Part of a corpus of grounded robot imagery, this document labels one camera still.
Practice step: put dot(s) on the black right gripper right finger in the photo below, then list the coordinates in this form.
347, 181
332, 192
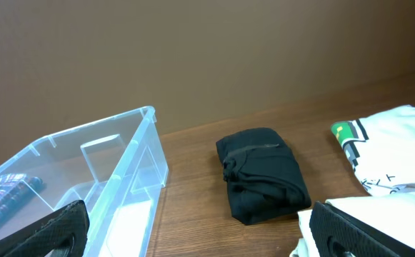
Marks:
339, 234

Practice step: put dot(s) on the cream white garment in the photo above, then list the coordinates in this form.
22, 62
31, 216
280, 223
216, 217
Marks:
393, 215

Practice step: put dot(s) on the white printed t-shirt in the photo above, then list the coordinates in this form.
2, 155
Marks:
381, 149

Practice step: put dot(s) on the black garment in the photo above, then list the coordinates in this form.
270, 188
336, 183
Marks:
263, 178

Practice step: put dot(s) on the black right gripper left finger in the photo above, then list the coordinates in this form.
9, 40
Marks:
61, 233

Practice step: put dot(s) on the clear plastic storage bin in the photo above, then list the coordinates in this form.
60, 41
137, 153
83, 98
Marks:
115, 165

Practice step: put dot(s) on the folded plaid flannel shirt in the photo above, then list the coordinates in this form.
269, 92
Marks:
15, 188

